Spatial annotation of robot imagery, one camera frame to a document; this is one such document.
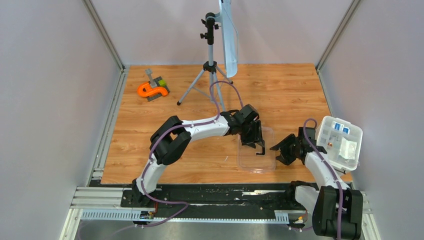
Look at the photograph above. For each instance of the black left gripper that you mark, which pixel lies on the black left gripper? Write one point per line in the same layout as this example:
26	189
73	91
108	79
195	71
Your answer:
256	138

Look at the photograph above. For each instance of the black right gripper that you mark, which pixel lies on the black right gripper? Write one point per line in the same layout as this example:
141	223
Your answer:
283	157

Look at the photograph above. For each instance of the clear plastic lid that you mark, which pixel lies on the clear plastic lid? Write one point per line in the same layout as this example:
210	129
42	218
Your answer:
257	160

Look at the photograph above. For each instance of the blue square alcohol pad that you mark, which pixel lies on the blue square alcohol pad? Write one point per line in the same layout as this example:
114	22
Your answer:
338	126

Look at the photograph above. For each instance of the clear compartment tray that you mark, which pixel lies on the clear compartment tray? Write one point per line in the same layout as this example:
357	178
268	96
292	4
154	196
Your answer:
339	142

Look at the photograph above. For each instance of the white plastic box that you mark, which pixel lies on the white plastic box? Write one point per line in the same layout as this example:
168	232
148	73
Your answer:
339	145

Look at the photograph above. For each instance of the white gauze pad packet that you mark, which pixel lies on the white gauze pad packet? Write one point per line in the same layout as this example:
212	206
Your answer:
348	149

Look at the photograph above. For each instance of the small blue white sachet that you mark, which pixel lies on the small blue white sachet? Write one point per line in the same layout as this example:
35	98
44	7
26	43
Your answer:
346	130

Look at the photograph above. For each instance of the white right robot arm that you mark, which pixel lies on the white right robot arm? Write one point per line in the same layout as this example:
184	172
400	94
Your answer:
336	208

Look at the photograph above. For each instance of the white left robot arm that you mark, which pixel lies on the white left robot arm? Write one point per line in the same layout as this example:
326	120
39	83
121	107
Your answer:
169	142

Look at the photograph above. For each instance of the grey tripod stand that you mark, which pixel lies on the grey tripod stand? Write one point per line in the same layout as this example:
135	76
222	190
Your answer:
210	66

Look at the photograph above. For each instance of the white tablet panel on tripod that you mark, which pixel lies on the white tablet panel on tripod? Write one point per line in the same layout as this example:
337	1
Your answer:
229	38

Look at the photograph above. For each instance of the orange grey toy fixture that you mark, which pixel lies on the orange grey toy fixture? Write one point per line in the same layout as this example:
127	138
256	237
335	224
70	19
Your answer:
154	88

